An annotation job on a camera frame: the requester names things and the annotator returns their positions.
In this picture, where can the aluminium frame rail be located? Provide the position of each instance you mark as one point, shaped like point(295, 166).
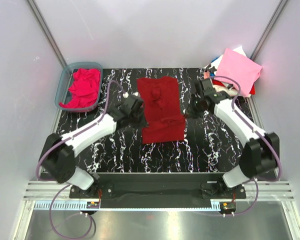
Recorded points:
point(267, 191)

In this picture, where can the black white patterned t shirt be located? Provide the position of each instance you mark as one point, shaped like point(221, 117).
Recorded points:
point(210, 68)

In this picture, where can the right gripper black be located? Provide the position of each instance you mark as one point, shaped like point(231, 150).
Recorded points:
point(190, 112)

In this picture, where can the folded peach t shirt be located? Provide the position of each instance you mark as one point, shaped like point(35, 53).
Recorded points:
point(209, 75)

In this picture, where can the orange connector box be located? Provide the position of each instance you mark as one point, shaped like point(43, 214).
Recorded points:
point(93, 204)
point(228, 205)

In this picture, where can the left aluminium corner post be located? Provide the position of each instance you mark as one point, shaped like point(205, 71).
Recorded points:
point(46, 31)

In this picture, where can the teal plastic basket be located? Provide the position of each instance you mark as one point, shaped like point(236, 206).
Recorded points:
point(64, 95)

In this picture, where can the magenta pink t shirt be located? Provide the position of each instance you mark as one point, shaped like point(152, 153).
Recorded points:
point(84, 89)

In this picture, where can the folded light pink t shirt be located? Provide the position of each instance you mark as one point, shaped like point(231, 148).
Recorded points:
point(241, 69)

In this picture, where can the aluminium corner post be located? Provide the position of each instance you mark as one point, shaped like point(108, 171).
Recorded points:
point(282, 4)
point(46, 31)

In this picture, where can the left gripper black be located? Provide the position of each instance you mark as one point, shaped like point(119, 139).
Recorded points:
point(143, 122)

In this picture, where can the right aluminium corner post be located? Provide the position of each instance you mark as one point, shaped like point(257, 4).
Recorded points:
point(282, 4)

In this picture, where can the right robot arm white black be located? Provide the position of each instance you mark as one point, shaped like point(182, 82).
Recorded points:
point(261, 150)

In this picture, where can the right orange connector box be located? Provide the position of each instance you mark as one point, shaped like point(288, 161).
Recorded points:
point(228, 205)

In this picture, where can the dark red t shirt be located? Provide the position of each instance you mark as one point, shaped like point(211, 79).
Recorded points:
point(166, 122)

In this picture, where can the left orange connector box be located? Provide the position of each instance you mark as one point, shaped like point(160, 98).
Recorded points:
point(93, 204)

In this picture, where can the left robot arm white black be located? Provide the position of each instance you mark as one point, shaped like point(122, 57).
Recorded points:
point(59, 151)

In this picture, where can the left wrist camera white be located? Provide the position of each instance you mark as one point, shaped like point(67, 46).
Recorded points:
point(126, 94)

